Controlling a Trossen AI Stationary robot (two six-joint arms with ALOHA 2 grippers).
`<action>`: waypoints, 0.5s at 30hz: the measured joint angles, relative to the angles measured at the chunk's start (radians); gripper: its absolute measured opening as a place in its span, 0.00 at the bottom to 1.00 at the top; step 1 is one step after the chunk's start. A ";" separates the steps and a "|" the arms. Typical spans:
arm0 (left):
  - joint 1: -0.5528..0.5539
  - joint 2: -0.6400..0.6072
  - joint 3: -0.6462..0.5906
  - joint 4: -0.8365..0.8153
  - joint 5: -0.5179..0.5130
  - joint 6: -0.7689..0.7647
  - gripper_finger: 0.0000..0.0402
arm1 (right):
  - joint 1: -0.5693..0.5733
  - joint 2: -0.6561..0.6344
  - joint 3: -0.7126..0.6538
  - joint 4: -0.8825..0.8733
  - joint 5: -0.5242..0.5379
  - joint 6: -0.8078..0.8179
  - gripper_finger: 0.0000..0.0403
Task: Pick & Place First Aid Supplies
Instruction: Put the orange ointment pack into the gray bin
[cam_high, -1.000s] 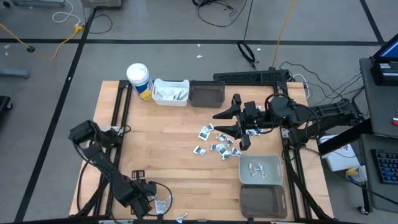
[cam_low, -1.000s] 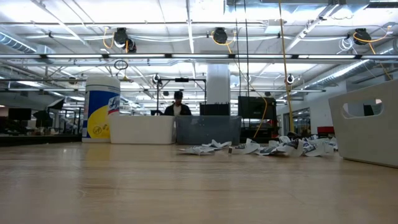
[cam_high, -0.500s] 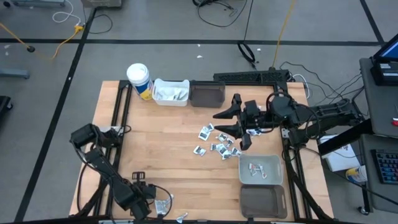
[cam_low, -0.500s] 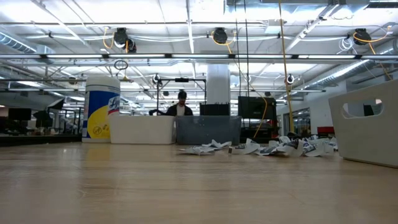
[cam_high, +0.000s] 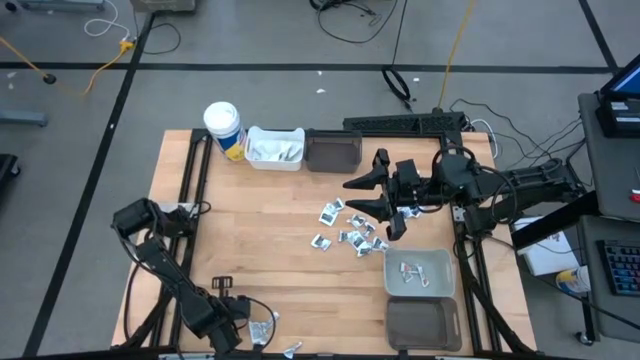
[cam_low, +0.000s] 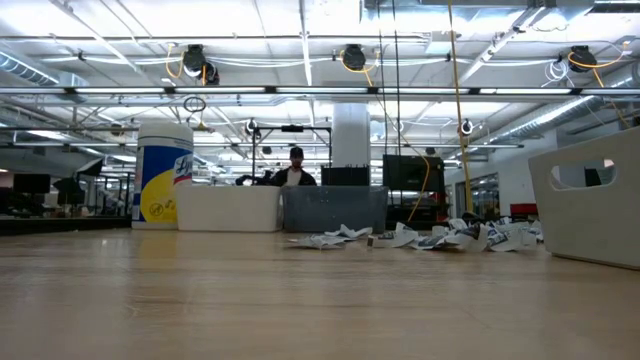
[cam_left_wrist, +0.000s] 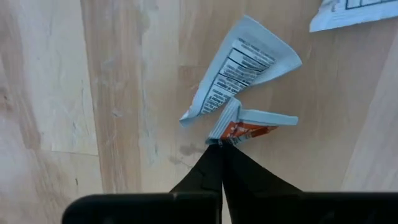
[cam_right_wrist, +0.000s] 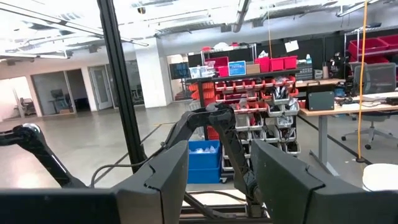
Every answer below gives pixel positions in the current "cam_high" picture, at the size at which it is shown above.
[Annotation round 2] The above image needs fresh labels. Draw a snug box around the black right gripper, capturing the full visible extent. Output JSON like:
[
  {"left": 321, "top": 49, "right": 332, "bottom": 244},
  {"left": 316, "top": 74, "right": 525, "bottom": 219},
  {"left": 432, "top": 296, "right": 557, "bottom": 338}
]
[{"left": 342, "top": 148, "right": 429, "bottom": 243}]

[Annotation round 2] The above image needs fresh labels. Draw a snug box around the grey translucent plastic bin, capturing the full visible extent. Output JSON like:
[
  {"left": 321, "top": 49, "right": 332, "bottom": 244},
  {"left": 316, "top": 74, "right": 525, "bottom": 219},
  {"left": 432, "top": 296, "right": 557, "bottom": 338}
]
[{"left": 303, "top": 128, "right": 364, "bottom": 175}]

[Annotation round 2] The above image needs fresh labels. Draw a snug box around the white plastic bin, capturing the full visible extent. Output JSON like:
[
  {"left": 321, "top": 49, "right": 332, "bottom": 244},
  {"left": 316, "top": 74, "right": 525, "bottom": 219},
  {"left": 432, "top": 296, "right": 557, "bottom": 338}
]
[{"left": 244, "top": 125, "right": 306, "bottom": 172}]

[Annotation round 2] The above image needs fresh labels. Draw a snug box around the disinfecting wipes canister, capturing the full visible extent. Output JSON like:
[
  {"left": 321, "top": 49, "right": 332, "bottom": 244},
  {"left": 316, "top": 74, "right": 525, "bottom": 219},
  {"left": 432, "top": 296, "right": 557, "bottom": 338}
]
[{"left": 202, "top": 101, "right": 249, "bottom": 162}]

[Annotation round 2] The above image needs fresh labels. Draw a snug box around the black diagonal bar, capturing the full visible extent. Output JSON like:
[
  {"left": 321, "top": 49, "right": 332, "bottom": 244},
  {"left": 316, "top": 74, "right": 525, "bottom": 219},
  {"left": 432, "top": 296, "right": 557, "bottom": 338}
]
[{"left": 509, "top": 189, "right": 601, "bottom": 251}]

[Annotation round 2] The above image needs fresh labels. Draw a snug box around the white box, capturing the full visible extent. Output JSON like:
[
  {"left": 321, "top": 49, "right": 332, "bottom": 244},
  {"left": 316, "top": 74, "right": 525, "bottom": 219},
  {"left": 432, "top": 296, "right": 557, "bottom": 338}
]
[{"left": 510, "top": 216, "right": 581, "bottom": 277}]

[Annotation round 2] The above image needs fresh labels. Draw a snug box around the lying wipes canister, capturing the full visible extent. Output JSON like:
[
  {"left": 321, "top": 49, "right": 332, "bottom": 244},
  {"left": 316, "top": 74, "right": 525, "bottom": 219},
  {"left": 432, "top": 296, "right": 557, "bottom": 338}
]
[{"left": 554, "top": 264, "right": 592, "bottom": 296}]

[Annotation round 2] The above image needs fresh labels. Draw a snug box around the grey cart top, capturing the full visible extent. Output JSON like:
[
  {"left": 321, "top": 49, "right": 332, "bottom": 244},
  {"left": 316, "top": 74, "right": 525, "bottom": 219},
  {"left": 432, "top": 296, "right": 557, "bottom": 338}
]
[{"left": 577, "top": 91, "right": 640, "bottom": 222}]

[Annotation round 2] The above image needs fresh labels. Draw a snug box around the black device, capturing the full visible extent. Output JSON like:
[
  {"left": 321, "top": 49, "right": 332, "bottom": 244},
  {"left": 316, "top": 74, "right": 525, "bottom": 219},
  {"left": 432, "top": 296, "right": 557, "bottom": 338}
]
[{"left": 594, "top": 97, "right": 640, "bottom": 140}]

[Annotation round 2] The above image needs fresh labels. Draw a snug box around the black floor object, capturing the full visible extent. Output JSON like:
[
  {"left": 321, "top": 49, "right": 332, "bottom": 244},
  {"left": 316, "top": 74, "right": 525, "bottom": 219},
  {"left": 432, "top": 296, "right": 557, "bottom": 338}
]
[{"left": 0, "top": 153, "right": 22, "bottom": 180}]

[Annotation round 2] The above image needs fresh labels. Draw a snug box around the grey desk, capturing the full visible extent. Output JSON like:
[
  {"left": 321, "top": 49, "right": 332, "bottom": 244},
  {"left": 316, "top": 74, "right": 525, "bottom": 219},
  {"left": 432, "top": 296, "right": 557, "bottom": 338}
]
[{"left": 574, "top": 214, "right": 640, "bottom": 345}]

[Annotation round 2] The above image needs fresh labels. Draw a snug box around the black keyboard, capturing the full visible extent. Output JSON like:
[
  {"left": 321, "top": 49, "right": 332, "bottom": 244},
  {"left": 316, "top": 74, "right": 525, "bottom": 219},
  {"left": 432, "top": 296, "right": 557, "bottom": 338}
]
[{"left": 596, "top": 238, "right": 640, "bottom": 297}]

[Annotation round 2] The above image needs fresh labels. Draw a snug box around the grey floor bar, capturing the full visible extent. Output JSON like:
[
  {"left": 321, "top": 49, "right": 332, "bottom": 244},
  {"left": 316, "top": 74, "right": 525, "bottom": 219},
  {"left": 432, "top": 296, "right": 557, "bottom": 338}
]
[{"left": 0, "top": 108, "right": 50, "bottom": 128}]

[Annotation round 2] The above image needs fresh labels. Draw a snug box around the laptop screen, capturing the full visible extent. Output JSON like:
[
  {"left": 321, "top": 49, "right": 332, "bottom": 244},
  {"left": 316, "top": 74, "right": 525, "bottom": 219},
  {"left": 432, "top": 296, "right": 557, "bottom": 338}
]
[{"left": 598, "top": 53, "right": 640, "bottom": 101}]

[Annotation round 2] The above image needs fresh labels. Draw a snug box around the grey floor object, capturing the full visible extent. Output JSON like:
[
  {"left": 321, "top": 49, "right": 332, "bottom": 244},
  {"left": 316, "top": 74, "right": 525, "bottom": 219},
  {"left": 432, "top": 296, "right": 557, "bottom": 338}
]
[{"left": 17, "top": 0, "right": 107, "bottom": 13}]

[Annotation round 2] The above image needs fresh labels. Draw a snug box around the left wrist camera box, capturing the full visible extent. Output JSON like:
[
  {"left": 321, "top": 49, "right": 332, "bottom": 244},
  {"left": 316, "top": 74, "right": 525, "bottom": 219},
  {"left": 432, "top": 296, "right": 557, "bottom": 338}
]
[{"left": 230, "top": 295, "right": 252, "bottom": 322}]

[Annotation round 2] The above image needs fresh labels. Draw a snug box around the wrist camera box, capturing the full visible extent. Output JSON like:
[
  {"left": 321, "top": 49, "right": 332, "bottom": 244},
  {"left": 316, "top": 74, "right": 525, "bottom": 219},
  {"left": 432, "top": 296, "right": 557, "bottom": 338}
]
[
  {"left": 394, "top": 158, "right": 422, "bottom": 185},
  {"left": 230, "top": 295, "right": 252, "bottom": 322}
]

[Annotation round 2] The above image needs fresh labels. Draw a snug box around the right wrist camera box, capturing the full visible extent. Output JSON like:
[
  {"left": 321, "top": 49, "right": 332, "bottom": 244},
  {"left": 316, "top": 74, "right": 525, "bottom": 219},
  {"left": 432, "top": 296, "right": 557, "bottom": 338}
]
[{"left": 394, "top": 158, "right": 422, "bottom": 185}]

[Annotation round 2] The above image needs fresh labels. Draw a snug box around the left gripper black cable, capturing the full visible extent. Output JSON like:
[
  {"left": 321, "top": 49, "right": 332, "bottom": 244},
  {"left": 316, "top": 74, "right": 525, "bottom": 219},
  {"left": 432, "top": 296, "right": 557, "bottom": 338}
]
[{"left": 243, "top": 296, "right": 279, "bottom": 352}]

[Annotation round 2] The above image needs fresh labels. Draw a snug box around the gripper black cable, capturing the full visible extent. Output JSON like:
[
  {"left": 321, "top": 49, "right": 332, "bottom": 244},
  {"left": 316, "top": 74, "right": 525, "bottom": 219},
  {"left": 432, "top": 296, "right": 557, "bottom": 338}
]
[
  {"left": 243, "top": 296, "right": 279, "bottom": 352},
  {"left": 432, "top": 144, "right": 476, "bottom": 174}
]

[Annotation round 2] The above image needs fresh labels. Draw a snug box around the black metal rig frame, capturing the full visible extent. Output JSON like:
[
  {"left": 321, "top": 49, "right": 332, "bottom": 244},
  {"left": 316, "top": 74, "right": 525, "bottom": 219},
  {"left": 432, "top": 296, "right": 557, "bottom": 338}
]
[{"left": 112, "top": 112, "right": 539, "bottom": 360}]

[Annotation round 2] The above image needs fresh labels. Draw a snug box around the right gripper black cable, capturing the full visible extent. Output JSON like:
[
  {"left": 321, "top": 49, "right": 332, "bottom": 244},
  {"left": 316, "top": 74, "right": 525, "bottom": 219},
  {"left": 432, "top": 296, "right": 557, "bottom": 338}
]
[{"left": 432, "top": 144, "right": 476, "bottom": 174}]

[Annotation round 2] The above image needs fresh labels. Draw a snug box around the left arm base cable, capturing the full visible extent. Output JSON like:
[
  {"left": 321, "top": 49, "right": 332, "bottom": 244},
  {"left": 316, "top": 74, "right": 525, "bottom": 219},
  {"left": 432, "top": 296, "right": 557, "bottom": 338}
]
[{"left": 122, "top": 238, "right": 152, "bottom": 342}]

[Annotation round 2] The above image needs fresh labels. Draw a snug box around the light grey handled bin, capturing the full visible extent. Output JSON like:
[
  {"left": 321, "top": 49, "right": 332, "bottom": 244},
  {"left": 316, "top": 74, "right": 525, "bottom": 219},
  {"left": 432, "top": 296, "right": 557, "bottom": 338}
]
[{"left": 383, "top": 247, "right": 457, "bottom": 299}]

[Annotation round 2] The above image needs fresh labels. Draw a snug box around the coiled black cable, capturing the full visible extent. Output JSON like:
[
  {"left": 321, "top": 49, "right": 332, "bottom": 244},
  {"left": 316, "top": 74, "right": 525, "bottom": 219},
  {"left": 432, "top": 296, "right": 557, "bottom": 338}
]
[{"left": 381, "top": 64, "right": 415, "bottom": 112}]

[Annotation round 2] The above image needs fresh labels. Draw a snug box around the dark grey handled bin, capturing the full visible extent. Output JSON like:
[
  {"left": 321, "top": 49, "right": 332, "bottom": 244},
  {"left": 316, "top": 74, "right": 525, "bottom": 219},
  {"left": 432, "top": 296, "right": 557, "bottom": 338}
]
[{"left": 385, "top": 295, "right": 463, "bottom": 353}]

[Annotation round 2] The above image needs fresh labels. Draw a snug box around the black floor cable tangle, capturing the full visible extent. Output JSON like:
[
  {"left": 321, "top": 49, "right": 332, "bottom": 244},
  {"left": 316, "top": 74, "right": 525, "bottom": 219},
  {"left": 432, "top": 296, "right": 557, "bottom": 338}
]
[{"left": 308, "top": 0, "right": 401, "bottom": 45}]

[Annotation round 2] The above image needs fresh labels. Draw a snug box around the black floor cable bundle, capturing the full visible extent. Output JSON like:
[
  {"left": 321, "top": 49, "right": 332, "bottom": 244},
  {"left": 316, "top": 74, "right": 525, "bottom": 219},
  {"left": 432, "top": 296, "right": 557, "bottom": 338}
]
[{"left": 448, "top": 97, "right": 587, "bottom": 169}]

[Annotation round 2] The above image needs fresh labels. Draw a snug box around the thick yellow power cable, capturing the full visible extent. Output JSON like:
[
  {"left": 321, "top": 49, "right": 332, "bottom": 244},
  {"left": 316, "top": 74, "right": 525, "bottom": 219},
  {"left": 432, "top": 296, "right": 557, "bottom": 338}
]
[{"left": 437, "top": 0, "right": 476, "bottom": 110}]

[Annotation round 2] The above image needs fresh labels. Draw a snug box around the straight black floor cable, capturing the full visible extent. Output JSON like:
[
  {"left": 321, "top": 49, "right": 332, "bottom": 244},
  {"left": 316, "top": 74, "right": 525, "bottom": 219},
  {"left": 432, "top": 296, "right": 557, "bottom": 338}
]
[{"left": 391, "top": 0, "right": 409, "bottom": 69}]

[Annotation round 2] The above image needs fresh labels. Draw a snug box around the black floor cable loop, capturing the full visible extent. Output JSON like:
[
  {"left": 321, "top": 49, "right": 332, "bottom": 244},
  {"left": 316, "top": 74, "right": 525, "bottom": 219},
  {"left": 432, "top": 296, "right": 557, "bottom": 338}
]
[{"left": 133, "top": 9, "right": 182, "bottom": 56}]

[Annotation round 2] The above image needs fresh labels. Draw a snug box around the yellow floor cable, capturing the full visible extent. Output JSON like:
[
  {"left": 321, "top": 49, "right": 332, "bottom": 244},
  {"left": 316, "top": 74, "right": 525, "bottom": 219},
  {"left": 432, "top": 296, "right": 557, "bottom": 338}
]
[{"left": 0, "top": 35, "right": 136, "bottom": 96}]

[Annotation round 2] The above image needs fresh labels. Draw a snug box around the white floor cable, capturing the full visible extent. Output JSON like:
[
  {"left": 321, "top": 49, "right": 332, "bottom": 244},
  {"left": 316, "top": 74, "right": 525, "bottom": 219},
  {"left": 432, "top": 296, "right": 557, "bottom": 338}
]
[{"left": 83, "top": 0, "right": 132, "bottom": 42}]

